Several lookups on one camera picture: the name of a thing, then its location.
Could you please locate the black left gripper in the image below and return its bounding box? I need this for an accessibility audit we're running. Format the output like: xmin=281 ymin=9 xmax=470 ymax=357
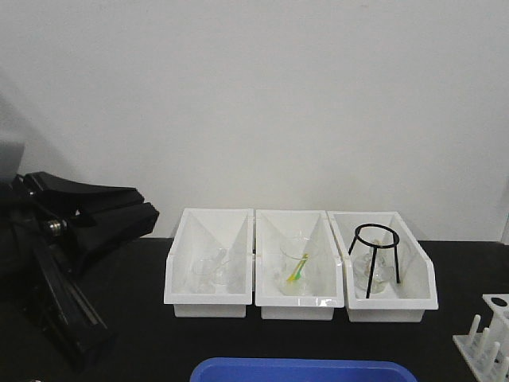
xmin=1 ymin=172 xmax=159 ymax=368

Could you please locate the white test tube rack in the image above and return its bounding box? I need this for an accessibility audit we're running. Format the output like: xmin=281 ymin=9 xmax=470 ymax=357
xmin=453 ymin=294 xmax=508 ymax=382

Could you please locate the left white storage bin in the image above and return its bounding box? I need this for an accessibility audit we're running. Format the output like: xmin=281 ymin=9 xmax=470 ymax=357
xmin=163 ymin=208 xmax=255 ymax=318

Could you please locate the white storage bin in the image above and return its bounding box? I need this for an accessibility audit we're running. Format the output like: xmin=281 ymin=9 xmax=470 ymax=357
xmin=327 ymin=211 xmax=438 ymax=322
xmin=163 ymin=208 xmax=255 ymax=318
xmin=254 ymin=209 xmax=344 ymax=321

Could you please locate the glassware in left bin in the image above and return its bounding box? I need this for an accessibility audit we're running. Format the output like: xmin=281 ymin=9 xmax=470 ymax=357
xmin=189 ymin=248 xmax=245 ymax=294

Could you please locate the blue plastic tray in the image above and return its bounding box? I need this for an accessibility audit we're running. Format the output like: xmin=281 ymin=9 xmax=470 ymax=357
xmin=190 ymin=357 xmax=417 ymax=381

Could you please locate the middle white storage bin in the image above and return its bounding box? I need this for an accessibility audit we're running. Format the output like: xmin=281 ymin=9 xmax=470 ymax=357
xmin=254 ymin=209 xmax=344 ymax=321

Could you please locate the glass flask in right bin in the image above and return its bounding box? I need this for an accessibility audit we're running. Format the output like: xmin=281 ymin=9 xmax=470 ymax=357
xmin=351 ymin=239 xmax=395 ymax=298

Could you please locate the right white storage bin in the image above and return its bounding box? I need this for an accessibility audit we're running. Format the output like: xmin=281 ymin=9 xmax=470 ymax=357
xmin=327 ymin=211 xmax=438 ymax=322

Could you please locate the black wire tripod stand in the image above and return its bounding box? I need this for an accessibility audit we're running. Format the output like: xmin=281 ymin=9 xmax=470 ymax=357
xmin=348 ymin=223 xmax=401 ymax=299

